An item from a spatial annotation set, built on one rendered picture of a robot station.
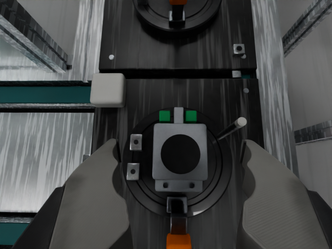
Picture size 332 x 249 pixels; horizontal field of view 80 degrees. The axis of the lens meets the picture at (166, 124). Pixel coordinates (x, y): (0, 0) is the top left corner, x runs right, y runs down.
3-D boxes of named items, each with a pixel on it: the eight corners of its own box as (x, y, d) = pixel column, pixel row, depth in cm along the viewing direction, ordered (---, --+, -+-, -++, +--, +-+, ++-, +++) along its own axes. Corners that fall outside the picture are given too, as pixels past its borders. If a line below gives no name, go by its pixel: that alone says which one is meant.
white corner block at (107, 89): (128, 111, 31) (121, 103, 27) (99, 111, 31) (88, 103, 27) (129, 83, 32) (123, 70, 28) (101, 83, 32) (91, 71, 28)
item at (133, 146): (143, 151, 26) (142, 150, 24) (132, 151, 26) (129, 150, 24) (144, 136, 26) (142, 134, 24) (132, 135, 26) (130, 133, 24)
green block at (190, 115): (192, 130, 26) (196, 121, 21) (183, 130, 26) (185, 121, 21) (192, 121, 26) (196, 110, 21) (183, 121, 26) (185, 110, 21)
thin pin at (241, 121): (223, 139, 25) (247, 125, 17) (216, 139, 26) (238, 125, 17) (223, 133, 26) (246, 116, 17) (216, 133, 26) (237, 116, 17)
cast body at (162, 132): (198, 189, 21) (211, 199, 14) (157, 188, 21) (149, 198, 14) (197, 112, 23) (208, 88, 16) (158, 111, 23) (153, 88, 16)
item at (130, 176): (141, 179, 25) (139, 180, 23) (129, 179, 25) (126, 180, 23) (141, 163, 25) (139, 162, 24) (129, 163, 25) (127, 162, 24)
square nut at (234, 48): (242, 57, 30) (245, 53, 29) (231, 57, 30) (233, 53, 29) (242, 47, 30) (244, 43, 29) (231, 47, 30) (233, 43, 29)
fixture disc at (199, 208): (231, 216, 25) (236, 221, 23) (122, 214, 26) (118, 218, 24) (226, 110, 28) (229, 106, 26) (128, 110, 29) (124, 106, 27)
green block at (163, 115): (170, 130, 26) (170, 121, 21) (161, 130, 26) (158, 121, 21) (170, 121, 26) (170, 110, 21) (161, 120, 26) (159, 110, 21)
